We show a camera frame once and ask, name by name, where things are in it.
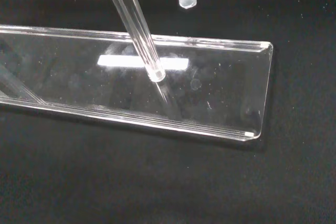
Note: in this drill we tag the clear acrylic funnel stand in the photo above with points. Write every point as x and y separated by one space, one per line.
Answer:
147 85

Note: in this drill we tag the black cloth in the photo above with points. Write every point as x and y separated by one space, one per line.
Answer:
157 182

